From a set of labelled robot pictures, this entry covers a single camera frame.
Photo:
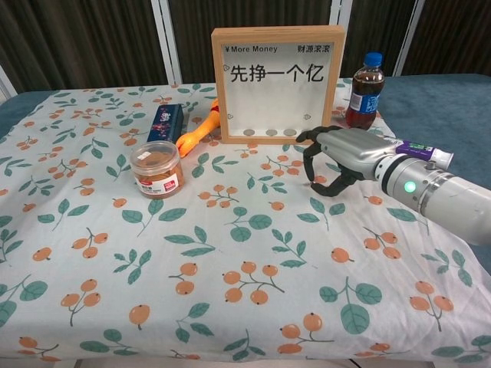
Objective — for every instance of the dark ribbed partition panel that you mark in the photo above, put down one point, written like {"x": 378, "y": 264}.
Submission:
{"x": 452, "y": 34}
{"x": 249, "y": 13}
{"x": 84, "y": 42}
{"x": 376, "y": 27}

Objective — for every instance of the purple white toothpaste tube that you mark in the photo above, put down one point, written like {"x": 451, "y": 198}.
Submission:
{"x": 418, "y": 147}

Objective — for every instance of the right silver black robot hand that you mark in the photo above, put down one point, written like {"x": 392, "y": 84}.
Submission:
{"x": 353, "y": 149}

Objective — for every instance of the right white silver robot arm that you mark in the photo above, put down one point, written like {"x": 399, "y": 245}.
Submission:
{"x": 441, "y": 191}

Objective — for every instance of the yellow rubber chicken toy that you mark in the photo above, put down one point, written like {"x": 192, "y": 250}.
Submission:
{"x": 199, "y": 132}

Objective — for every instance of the dark blue rectangular box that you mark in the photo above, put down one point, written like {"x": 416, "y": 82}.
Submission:
{"x": 167, "y": 122}

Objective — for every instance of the clear jar brown contents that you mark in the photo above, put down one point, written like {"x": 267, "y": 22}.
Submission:
{"x": 157, "y": 172}

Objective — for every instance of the white partition frame post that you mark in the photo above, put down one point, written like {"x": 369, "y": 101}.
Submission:
{"x": 165, "y": 38}
{"x": 340, "y": 13}
{"x": 406, "y": 38}
{"x": 7, "y": 82}

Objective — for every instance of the cola bottle blue cap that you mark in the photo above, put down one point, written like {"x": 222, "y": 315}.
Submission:
{"x": 364, "y": 103}

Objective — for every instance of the wooden coin box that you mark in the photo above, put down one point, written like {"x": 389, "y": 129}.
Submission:
{"x": 276, "y": 96}

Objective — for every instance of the floral orange fruit tablecloth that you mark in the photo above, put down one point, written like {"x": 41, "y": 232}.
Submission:
{"x": 230, "y": 249}

